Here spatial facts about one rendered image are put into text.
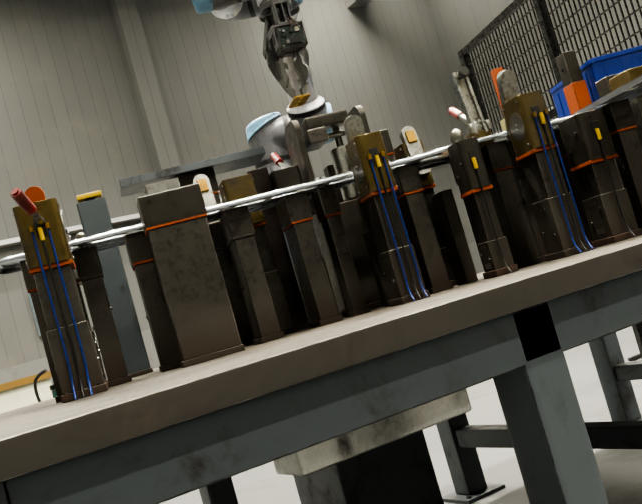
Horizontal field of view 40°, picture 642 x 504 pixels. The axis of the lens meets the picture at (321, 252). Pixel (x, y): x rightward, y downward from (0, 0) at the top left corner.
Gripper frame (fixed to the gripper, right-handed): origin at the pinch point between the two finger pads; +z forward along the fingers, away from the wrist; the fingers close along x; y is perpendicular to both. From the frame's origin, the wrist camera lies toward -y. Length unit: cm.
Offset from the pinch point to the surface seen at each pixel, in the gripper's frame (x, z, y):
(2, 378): -205, 54, -1009
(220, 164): -16.3, 7.0, -28.4
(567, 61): 76, 4, -14
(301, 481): -11, 97, -71
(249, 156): -9.0, 6.9, -27.1
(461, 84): 46.4, 3.3, -16.2
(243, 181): -14.9, 14.7, -11.7
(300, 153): 1.0, 10.9, -15.7
